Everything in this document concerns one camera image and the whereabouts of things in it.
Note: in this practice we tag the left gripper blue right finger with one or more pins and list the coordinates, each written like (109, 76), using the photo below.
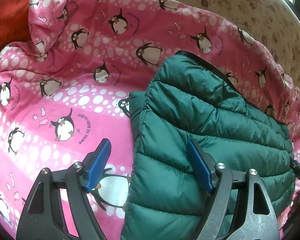
(254, 216)

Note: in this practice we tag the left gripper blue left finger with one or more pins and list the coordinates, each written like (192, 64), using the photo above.
(42, 216)

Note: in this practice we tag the green quilted puffer jacket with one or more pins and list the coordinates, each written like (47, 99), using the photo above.
(189, 99)

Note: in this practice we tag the pink penguin fleece blanket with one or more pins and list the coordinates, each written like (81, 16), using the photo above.
(68, 87)

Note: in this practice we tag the floral beige bed sheet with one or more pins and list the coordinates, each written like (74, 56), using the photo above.
(271, 22)

